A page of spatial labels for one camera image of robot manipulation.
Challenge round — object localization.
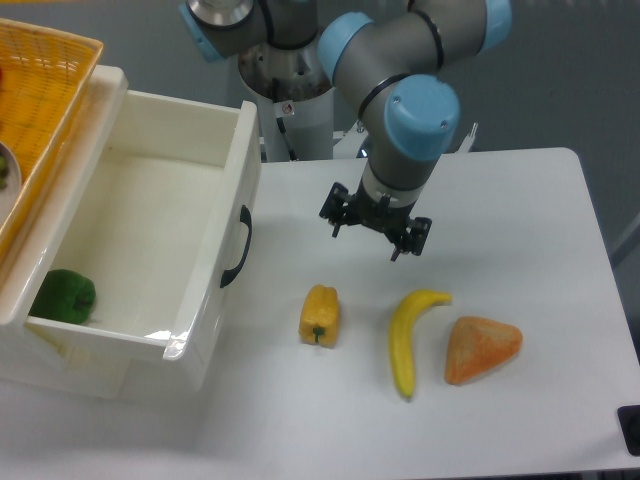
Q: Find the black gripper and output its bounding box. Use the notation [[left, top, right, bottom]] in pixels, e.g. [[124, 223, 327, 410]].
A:
[[319, 182, 432, 261]]

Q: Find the white top drawer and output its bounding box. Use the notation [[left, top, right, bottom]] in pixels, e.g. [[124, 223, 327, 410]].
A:
[[27, 91, 261, 398]]

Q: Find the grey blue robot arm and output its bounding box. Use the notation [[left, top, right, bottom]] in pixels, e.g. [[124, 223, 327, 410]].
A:
[[179, 1, 512, 255]]

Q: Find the white drawer cabinet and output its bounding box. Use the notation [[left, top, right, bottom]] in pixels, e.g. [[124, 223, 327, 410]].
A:
[[1, 65, 129, 398]]

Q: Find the yellow banana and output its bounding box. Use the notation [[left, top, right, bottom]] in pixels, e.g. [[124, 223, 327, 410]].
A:
[[388, 289, 453, 400]]

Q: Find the yellow bell pepper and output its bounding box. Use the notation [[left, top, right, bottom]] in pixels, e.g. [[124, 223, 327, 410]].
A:
[[298, 284, 340, 348]]

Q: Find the orange triangular bread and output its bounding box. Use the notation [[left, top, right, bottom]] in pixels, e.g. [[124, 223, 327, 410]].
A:
[[444, 316, 523, 385]]

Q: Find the black device at table edge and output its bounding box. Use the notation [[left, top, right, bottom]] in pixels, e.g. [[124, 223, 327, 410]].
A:
[[617, 405, 640, 457]]

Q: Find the green bell pepper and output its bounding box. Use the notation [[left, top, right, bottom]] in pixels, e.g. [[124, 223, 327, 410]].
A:
[[29, 269, 97, 325]]

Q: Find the yellow woven basket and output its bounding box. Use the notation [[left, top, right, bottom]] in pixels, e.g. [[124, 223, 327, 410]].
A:
[[1, 18, 104, 259]]

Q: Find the white plate with grapes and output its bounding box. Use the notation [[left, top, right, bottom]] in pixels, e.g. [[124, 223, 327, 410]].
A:
[[0, 143, 23, 225]]

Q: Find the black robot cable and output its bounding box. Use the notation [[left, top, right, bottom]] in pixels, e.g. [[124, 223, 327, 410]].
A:
[[272, 77, 300, 162]]

